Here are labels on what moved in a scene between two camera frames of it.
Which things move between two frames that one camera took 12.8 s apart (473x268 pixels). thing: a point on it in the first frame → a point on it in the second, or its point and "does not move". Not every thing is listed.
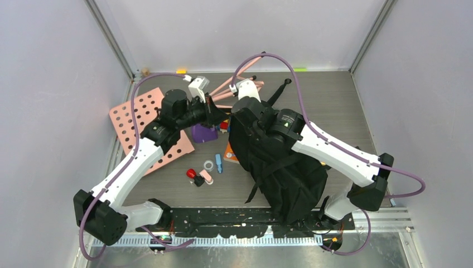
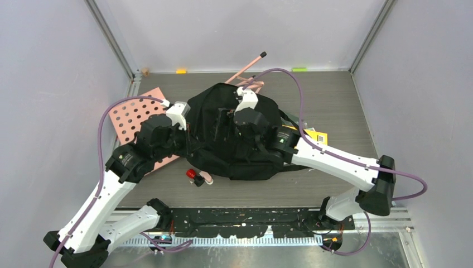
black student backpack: [291, 186] → [213, 143]
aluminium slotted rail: [208, 241] does not move
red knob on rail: [198, 180] does not move
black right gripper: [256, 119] does not move
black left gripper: [212, 115] → [184, 151]
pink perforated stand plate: [145, 106] does not move
